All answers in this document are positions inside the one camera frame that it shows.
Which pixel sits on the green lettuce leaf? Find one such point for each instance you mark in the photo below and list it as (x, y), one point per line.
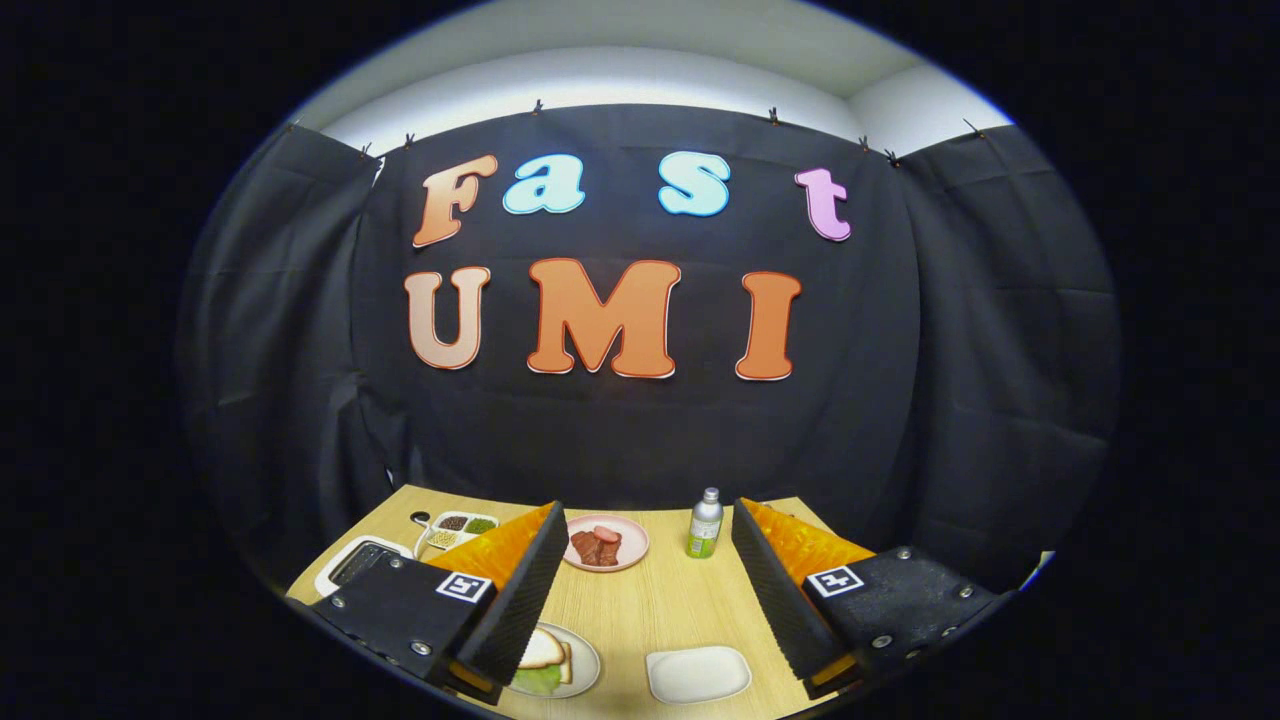
(535, 682)

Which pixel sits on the toasted bread slice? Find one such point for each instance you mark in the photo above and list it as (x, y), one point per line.
(540, 650)

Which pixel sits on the heap of green beans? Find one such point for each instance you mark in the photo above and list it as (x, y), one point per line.
(480, 524)

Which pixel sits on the round white plate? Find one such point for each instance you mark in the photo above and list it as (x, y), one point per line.
(589, 665)

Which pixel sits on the square white plate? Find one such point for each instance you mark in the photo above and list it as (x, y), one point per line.
(700, 673)

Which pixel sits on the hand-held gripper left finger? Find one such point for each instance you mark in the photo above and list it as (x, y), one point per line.
(530, 590)

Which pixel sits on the white divided dish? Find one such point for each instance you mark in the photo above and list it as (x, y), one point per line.
(470, 539)

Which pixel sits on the white toaster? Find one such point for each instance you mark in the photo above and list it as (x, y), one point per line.
(329, 578)

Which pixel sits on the black backdrop cloth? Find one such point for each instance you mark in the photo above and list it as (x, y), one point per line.
(650, 440)

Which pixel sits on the silver bottle with green label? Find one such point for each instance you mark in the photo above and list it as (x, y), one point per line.
(704, 535)

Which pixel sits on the dark red meat slice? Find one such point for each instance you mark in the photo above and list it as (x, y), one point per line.
(584, 547)
(608, 551)

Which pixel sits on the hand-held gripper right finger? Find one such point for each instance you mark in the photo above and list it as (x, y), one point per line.
(775, 590)

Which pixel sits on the pink plate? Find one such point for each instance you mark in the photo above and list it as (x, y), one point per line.
(636, 546)

